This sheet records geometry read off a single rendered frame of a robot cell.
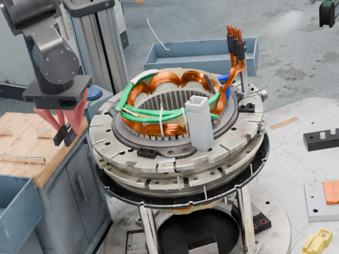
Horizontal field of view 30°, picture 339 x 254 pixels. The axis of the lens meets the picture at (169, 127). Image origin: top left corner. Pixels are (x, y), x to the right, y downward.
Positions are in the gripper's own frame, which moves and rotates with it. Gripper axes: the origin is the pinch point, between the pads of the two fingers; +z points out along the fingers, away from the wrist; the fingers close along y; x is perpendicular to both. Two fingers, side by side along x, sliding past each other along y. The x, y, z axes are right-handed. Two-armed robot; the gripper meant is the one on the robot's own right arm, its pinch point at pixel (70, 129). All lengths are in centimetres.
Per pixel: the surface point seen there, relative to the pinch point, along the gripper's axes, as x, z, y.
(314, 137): 46, 35, 37
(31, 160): -1.3, 6.4, -9.1
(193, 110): 0.9, -4.2, 22.5
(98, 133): 4.7, 4.2, 2.4
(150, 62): 40.3, 10.3, 0.5
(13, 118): 13.5, 8.0, -20.7
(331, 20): 135, 49, 35
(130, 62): 233, 124, -91
